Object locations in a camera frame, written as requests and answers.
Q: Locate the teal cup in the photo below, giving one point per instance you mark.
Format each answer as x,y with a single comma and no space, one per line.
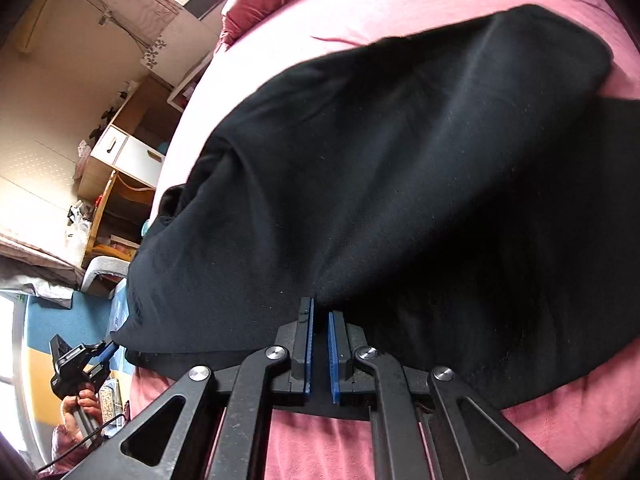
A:
146,229

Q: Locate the wooden cabinet with white drawers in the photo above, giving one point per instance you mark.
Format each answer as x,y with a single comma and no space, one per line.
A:
127,152

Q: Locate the black pants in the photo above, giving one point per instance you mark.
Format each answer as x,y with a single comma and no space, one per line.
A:
400,185

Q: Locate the blue floor mat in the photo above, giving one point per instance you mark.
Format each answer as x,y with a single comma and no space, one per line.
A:
70,317

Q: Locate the white plastic bag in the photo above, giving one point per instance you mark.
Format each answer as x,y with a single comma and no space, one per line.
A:
77,232

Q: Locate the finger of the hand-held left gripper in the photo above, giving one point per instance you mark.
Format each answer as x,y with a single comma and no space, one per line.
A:
106,351

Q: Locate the white bedside shelf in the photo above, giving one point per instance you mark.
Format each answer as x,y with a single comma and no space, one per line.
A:
192,77

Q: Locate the grey plastic stool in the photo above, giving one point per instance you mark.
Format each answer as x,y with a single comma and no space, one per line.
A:
102,267

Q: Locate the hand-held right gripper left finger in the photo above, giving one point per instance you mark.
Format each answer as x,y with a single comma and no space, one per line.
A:
308,355

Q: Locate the person's left forearm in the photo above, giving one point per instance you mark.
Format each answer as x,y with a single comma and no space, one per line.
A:
70,450

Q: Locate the floral curtain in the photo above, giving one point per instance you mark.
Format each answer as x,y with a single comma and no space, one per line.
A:
135,10

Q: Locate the person's left hand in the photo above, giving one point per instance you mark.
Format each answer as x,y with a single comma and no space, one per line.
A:
87,400

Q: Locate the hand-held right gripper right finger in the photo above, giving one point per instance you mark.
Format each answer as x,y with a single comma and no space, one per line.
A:
333,360

